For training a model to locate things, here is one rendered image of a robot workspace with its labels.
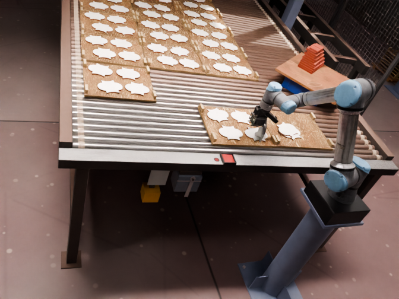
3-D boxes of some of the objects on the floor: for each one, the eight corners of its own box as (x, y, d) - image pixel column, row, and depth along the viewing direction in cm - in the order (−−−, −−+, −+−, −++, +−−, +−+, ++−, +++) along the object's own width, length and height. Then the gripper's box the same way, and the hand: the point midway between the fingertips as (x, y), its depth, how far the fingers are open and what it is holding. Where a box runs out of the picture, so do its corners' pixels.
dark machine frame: (316, 150, 409) (370, 66, 344) (285, 149, 395) (334, 61, 330) (233, 20, 614) (256, -48, 549) (209, 16, 600) (231, -55, 536)
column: (306, 307, 266) (377, 231, 211) (257, 317, 251) (321, 237, 196) (282, 258, 291) (340, 178, 236) (237, 264, 276) (288, 180, 221)
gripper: (251, 96, 225) (240, 123, 238) (263, 117, 212) (251, 145, 224) (264, 96, 228) (252, 123, 241) (277, 118, 215) (264, 145, 227)
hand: (256, 134), depth 234 cm, fingers open, 14 cm apart
